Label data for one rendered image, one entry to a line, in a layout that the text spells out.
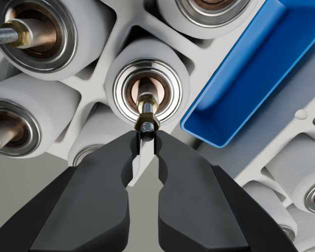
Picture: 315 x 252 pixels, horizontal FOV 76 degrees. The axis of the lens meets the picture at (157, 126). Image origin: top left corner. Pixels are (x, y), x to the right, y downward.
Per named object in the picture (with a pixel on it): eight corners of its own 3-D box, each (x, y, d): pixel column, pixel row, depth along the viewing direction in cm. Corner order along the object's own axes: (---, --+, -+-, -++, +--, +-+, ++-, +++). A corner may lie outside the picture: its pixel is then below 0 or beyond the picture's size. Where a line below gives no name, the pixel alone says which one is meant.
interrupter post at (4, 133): (19, 120, 23) (0, 135, 20) (21, 138, 24) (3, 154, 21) (-3, 116, 23) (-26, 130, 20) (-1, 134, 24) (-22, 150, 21)
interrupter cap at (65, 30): (74, 81, 21) (72, 83, 21) (-4, 59, 20) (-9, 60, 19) (84, 1, 18) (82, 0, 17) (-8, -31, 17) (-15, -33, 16)
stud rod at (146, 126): (140, 97, 20) (136, 135, 14) (148, 91, 20) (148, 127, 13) (146, 105, 21) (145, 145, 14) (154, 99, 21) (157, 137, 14)
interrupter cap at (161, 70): (160, 41, 20) (161, 42, 19) (193, 103, 23) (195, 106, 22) (98, 80, 21) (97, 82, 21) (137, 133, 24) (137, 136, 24)
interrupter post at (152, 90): (151, 77, 21) (151, 86, 18) (162, 96, 22) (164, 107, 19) (132, 88, 22) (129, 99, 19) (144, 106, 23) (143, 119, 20)
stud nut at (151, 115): (130, 118, 15) (129, 123, 15) (148, 106, 15) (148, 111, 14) (145, 136, 16) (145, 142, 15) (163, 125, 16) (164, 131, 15)
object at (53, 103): (93, 65, 38) (50, 98, 22) (89, 111, 42) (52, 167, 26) (39, 53, 37) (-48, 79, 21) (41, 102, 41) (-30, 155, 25)
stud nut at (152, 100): (134, 101, 19) (133, 104, 18) (148, 91, 18) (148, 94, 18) (146, 116, 20) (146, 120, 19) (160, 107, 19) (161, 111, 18)
